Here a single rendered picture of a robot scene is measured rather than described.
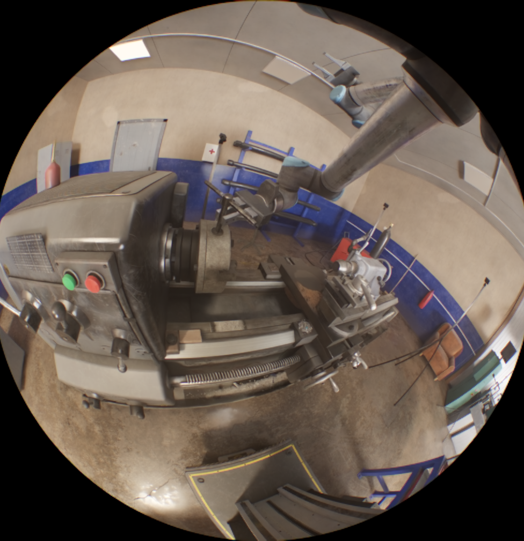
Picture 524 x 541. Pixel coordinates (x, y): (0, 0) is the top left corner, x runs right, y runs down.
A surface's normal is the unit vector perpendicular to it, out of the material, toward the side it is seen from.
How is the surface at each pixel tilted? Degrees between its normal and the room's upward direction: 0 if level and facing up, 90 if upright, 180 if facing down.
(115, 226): 45
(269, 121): 90
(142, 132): 90
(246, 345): 36
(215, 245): 40
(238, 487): 0
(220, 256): 55
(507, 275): 90
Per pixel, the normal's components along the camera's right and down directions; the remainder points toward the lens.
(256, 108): 0.33, 0.63
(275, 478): 0.31, -0.78
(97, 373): 0.43, -0.32
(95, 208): 0.45, -0.11
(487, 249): -0.89, -0.04
